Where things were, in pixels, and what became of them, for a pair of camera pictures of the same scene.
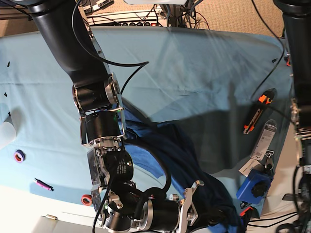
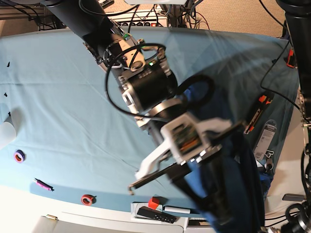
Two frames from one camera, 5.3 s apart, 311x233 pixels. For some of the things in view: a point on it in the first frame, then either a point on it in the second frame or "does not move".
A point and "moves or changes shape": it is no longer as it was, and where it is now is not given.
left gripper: x=187 y=212 → x=189 y=140
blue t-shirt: x=164 y=149 moves or changes shape
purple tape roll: x=19 y=156 does not move
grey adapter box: x=300 y=197 does not move
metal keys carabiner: x=268 y=164 does not move
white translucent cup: x=8 y=133 does not move
